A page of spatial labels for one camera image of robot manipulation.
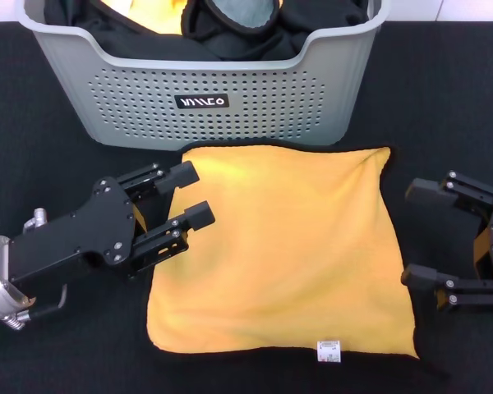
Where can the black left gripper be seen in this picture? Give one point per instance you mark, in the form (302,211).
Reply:
(74,242)

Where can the yellow and grey towel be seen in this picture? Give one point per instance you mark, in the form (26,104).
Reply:
(291,246)

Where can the grey perforated plastic storage basket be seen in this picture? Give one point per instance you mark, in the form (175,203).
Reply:
(271,123)

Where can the yellow towel with black trim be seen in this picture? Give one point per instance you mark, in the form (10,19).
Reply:
(148,16)

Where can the grey towel with black trim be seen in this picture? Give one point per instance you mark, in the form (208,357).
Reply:
(238,10)

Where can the black tablecloth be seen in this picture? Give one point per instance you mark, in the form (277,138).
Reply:
(65,361)

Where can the silver connector on left wrist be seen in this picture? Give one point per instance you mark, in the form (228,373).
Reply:
(37,219)

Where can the black fleece cloth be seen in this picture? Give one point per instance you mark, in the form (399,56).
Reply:
(107,37)
(324,20)

